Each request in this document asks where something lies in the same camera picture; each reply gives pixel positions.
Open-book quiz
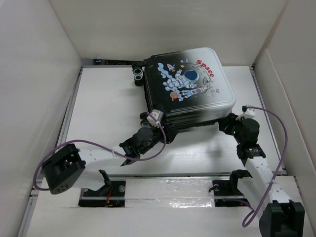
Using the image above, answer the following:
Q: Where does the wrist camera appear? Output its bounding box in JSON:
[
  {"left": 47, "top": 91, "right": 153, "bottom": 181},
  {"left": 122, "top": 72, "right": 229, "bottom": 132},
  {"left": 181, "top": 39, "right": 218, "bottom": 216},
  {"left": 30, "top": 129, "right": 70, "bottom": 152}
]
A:
[
  {"left": 147, "top": 109, "right": 163, "bottom": 127},
  {"left": 236, "top": 105, "right": 256, "bottom": 121}
]

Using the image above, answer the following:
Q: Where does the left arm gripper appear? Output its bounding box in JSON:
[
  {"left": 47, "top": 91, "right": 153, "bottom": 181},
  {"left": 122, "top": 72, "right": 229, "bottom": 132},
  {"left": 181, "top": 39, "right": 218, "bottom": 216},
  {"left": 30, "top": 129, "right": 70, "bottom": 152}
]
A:
[{"left": 139, "top": 121, "right": 178, "bottom": 155}]

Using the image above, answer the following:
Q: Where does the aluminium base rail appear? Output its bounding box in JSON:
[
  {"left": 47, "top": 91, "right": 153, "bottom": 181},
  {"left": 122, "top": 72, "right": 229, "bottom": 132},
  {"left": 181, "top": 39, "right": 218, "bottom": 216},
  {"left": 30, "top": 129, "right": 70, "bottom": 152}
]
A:
[{"left": 19, "top": 176, "right": 260, "bottom": 237}]

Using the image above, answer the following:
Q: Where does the white space print suitcase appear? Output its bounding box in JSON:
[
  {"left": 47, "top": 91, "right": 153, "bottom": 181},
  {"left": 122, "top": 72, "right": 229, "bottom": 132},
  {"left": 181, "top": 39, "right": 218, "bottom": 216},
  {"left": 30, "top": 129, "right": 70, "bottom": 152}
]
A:
[{"left": 132, "top": 47, "right": 236, "bottom": 142}]

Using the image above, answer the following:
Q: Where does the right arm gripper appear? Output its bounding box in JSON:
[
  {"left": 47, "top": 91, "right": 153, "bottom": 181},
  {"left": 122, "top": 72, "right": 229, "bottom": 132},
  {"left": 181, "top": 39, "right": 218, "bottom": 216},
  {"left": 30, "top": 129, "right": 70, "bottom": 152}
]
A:
[{"left": 218, "top": 112, "right": 246, "bottom": 144}]

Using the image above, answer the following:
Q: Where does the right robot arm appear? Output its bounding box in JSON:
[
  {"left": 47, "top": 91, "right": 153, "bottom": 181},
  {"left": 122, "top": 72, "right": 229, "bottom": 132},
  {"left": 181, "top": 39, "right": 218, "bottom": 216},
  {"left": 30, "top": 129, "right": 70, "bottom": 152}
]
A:
[{"left": 218, "top": 113, "right": 305, "bottom": 237}]

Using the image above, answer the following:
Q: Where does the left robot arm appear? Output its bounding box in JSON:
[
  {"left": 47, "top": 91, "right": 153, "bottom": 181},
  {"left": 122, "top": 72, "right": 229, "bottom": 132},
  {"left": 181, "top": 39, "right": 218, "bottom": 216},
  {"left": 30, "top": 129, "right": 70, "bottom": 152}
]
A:
[{"left": 40, "top": 126, "right": 169, "bottom": 196}]

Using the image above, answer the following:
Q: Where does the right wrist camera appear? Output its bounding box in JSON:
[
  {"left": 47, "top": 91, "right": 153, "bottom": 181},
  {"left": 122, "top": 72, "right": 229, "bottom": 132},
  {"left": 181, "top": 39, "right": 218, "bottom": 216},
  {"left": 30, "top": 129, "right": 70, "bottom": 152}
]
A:
[{"left": 236, "top": 105, "right": 256, "bottom": 121}]

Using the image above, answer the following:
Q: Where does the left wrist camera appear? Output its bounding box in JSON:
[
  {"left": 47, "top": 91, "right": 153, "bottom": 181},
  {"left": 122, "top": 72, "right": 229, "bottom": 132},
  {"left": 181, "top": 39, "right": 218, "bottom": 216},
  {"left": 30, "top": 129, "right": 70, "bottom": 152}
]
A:
[{"left": 147, "top": 109, "right": 163, "bottom": 127}]

